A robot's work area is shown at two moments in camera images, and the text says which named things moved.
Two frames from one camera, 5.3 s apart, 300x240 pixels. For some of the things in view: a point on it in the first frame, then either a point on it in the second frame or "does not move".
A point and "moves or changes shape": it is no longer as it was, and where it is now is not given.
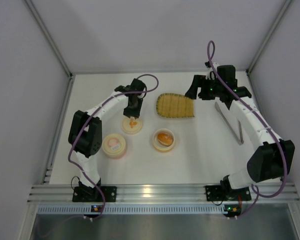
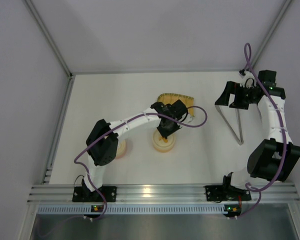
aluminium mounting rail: (268, 193) does not move
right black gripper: (198, 86) -> (234, 97)
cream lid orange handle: (131, 125) moves or changes shape
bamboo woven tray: (174, 105) does not move
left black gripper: (132, 111) -> (168, 128)
